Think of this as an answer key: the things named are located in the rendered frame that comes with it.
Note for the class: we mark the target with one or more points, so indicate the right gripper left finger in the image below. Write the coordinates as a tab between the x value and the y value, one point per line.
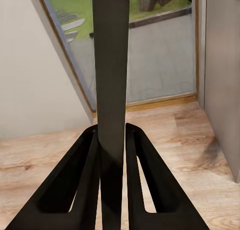
68	197

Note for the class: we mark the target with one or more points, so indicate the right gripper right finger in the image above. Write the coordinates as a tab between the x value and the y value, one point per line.
174	209

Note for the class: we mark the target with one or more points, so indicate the poster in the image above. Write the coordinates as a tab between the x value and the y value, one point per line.
111	33

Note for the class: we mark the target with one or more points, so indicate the fixed window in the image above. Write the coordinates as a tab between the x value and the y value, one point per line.
162	57

